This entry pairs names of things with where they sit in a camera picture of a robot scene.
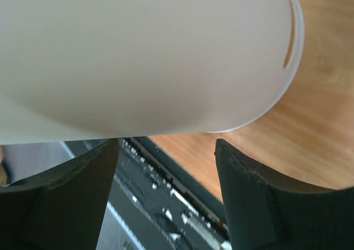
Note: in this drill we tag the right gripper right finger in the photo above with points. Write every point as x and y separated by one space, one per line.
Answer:
266 209

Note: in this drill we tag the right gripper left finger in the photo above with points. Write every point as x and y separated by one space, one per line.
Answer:
63 207

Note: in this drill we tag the white round bin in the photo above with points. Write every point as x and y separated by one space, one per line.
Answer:
91 69

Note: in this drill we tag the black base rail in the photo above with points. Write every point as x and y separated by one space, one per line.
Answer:
149 209

